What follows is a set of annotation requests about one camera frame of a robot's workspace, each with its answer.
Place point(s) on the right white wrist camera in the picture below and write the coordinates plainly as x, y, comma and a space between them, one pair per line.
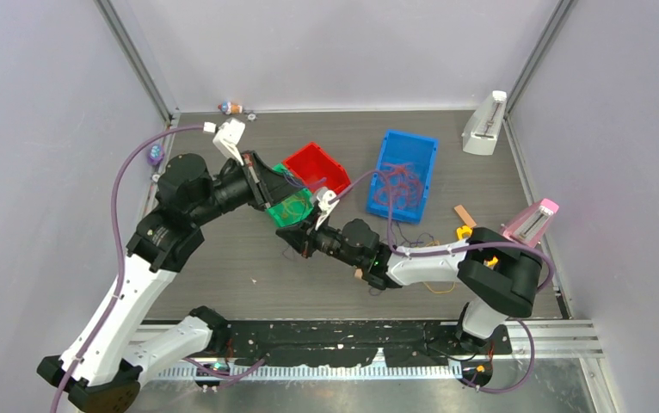
326, 200

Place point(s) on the blue plastic bin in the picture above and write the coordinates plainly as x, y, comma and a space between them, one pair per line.
408, 162

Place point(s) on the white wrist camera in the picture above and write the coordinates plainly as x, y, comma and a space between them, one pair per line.
326, 200
226, 137

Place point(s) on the red plastic bin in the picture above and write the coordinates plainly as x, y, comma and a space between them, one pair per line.
317, 168

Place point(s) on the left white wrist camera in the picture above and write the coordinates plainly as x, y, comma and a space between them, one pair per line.
226, 137

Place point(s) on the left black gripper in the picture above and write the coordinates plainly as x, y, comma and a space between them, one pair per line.
267, 185

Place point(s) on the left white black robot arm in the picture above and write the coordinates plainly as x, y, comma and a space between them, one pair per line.
103, 371

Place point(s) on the white metronome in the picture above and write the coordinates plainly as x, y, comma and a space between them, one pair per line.
481, 132

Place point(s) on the small orange block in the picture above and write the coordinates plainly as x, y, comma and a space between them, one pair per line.
465, 216

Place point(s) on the purple round toy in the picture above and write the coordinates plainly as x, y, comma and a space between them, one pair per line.
155, 155

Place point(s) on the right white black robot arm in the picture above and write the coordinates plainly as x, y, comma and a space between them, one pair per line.
503, 275

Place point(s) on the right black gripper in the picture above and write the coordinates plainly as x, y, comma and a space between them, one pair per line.
302, 237

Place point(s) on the pink metronome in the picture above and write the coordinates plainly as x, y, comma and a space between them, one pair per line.
529, 226

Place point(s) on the small figurine toy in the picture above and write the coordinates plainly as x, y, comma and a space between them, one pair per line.
230, 108

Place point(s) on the green plastic bin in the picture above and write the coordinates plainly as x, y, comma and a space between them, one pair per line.
295, 207

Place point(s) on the right yellow triangle frame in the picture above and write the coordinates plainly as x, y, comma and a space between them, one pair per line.
464, 232

